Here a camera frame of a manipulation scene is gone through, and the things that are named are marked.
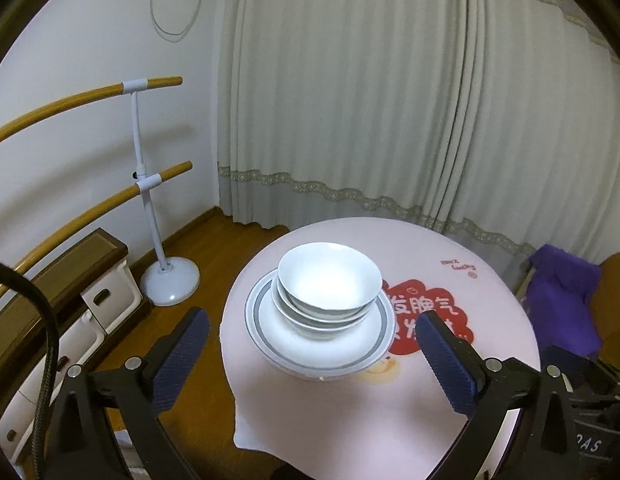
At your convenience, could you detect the low brown white cabinet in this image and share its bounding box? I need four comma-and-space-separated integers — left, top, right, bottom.
0, 226, 144, 466

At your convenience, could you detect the purple blanket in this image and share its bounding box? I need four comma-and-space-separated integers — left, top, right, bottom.
526, 244, 603, 358

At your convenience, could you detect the white stand with yellow hoops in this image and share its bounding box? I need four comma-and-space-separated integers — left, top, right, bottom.
0, 75, 202, 311

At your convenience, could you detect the beige pleated curtain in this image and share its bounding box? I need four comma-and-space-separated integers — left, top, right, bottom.
218, 0, 620, 270

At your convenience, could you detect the white porcelain bowl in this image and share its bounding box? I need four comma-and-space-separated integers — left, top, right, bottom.
271, 286, 372, 339
273, 278, 374, 324
278, 242, 383, 313

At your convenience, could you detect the black cable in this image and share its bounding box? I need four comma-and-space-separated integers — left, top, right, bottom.
0, 256, 61, 480

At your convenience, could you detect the white hanging cord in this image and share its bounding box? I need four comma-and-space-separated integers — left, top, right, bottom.
148, 0, 212, 44

